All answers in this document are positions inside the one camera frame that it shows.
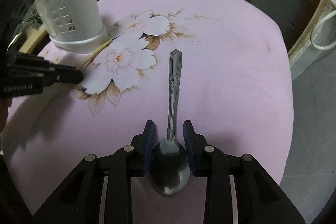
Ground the white plastic utensil holder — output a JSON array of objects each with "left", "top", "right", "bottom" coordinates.
[{"left": 35, "top": 0, "right": 109, "bottom": 54}]

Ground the pink floral tablecloth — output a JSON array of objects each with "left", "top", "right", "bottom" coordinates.
[{"left": 1, "top": 0, "right": 293, "bottom": 214}]

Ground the dark grey cabinet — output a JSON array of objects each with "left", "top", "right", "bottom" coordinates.
[{"left": 248, "top": 0, "right": 312, "bottom": 48}]

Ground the wooden chopstick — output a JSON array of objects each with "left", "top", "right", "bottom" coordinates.
[{"left": 76, "top": 39, "right": 113, "bottom": 70}]

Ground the white hose on wall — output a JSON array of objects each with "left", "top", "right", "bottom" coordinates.
[{"left": 310, "top": 9, "right": 336, "bottom": 51}]

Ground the ornate steel spoon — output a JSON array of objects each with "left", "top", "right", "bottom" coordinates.
[{"left": 149, "top": 49, "right": 190, "bottom": 197}]

